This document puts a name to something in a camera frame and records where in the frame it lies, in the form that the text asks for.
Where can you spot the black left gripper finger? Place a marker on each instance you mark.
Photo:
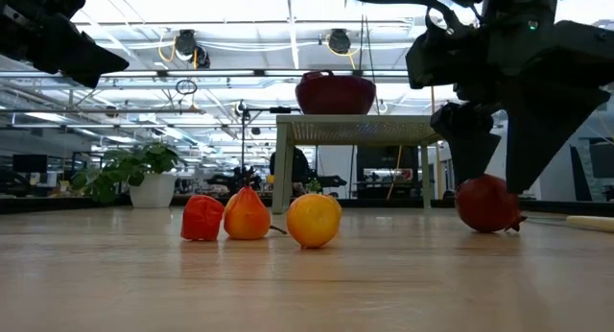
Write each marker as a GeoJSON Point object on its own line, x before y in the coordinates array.
{"type": "Point", "coordinates": [81, 58]}

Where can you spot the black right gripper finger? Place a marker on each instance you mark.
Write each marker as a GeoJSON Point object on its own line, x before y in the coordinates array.
{"type": "Point", "coordinates": [542, 130]}
{"type": "Point", "coordinates": [470, 140]}

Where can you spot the dark red pomegranate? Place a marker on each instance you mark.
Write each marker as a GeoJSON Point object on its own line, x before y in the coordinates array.
{"type": "Point", "coordinates": [484, 207]}

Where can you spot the purple plastic colander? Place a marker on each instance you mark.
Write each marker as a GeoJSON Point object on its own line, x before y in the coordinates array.
{"type": "Point", "coordinates": [336, 94]}

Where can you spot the round yellow-orange fruit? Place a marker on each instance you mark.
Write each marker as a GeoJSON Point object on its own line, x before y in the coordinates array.
{"type": "Point", "coordinates": [314, 221]}

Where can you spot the small red fruit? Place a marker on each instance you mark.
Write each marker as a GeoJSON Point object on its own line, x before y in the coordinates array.
{"type": "Point", "coordinates": [201, 219]}

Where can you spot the orange pear-shaped fruit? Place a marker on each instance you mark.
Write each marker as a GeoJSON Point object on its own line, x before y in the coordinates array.
{"type": "Point", "coordinates": [246, 217]}

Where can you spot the black idle robot arm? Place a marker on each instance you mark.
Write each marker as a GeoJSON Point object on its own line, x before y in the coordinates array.
{"type": "Point", "coordinates": [331, 181]}
{"type": "Point", "coordinates": [237, 181]}

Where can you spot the black cabinet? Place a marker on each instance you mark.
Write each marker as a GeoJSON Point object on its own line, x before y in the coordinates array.
{"type": "Point", "coordinates": [386, 159]}

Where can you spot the green perforated metal shelf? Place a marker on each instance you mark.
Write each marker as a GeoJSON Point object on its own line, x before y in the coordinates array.
{"type": "Point", "coordinates": [355, 130]}

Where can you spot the black monitor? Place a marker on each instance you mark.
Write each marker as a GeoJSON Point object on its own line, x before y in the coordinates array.
{"type": "Point", "coordinates": [29, 163]}

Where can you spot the green plant in white pot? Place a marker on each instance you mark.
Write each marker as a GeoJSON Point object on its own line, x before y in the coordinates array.
{"type": "Point", "coordinates": [153, 190]}

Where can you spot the person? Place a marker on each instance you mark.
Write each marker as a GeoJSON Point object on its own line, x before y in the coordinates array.
{"type": "Point", "coordinates": [301, 166]}

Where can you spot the black aluminium rig frame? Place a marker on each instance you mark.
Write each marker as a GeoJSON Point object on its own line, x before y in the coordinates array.
{"type": "Point", "coordinates": [48, 205]}

